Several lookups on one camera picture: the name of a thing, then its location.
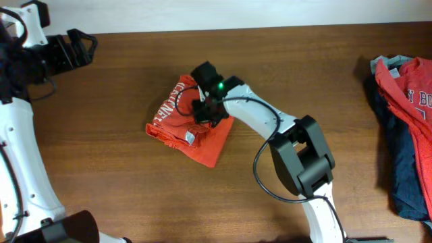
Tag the red printed t-shirt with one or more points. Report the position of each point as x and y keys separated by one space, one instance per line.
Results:
x=409 y=98

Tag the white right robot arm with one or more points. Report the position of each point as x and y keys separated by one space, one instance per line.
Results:
x=301 y=156

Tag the orange red t-shirt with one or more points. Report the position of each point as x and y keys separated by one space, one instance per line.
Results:
x=200 y=142

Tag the grey garment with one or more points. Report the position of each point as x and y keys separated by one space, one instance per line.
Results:
x=393 y=64

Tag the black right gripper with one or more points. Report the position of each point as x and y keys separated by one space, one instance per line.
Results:
x=200 y=116

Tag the navy blue garment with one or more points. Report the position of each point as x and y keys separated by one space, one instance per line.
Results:
x=406 y=193

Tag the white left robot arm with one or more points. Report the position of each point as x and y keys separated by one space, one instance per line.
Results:
x=30 y=208

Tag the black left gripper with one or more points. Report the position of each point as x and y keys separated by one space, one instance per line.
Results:
x=67 y=63

